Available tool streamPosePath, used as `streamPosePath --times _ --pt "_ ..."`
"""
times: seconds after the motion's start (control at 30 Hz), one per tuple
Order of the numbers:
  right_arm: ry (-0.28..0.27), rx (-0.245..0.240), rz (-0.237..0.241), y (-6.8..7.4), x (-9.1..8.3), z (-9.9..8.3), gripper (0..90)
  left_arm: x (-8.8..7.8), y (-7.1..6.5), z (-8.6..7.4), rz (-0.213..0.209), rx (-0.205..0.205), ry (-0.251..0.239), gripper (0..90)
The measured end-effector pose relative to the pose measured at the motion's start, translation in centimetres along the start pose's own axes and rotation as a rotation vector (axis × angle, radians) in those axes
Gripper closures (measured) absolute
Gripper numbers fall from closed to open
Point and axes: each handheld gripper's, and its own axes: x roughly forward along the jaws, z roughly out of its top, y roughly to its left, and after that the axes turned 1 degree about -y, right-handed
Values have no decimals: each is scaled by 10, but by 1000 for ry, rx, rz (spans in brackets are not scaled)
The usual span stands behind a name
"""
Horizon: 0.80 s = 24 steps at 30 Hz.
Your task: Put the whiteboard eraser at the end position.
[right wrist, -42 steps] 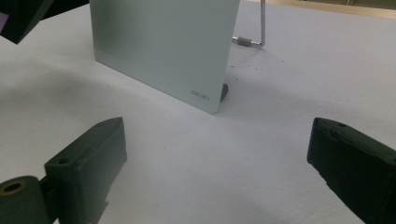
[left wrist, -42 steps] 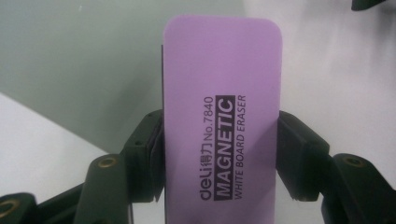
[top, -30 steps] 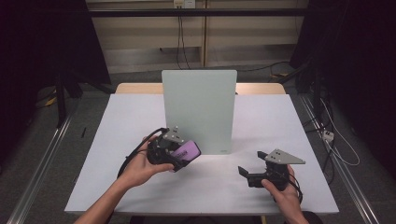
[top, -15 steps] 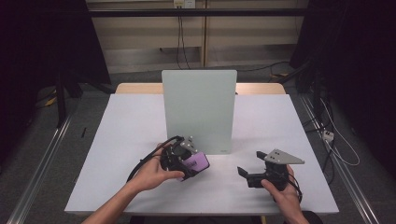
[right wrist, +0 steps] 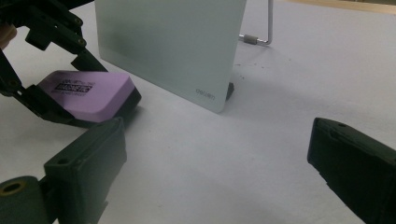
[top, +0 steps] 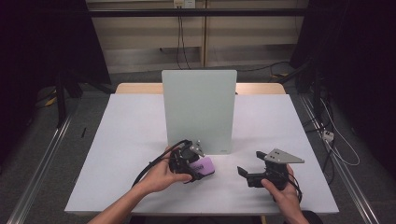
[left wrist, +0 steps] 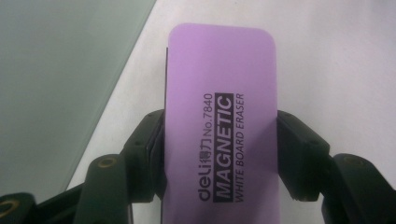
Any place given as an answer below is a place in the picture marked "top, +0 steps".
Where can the white wall socket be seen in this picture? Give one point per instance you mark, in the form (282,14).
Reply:
(184,3)

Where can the black metal stand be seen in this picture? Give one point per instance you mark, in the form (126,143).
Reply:
(60,99)

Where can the white power strip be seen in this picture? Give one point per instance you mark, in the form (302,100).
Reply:
(328,136)

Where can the black horizontal bar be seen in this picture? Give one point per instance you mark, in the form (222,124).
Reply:
(218,12)

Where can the person's left hand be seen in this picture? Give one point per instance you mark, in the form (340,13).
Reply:
(158,179)

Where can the small black pen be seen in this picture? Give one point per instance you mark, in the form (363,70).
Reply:
(83,132)

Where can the person's right hand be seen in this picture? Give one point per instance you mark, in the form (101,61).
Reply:
(281,199)

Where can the metal floor rail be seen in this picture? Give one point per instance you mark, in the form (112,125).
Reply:
(345,174)
(46,161)

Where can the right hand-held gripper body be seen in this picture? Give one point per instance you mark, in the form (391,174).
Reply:
(271,174)

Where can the black curtain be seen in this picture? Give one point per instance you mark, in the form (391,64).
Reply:
(37,46)
(364,62)

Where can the white table mat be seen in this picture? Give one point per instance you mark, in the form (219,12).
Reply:
(264,124)

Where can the wooden table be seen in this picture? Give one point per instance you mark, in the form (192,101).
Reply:
(137,88)

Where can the wooden wall post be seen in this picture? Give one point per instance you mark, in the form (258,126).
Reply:
(204,34)

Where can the white glass writing board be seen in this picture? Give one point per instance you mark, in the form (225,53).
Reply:
(199,102)

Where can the purple board eraser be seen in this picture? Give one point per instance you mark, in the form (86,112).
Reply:
(205,166)

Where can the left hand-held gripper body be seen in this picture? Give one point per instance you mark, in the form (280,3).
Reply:
(183,161)

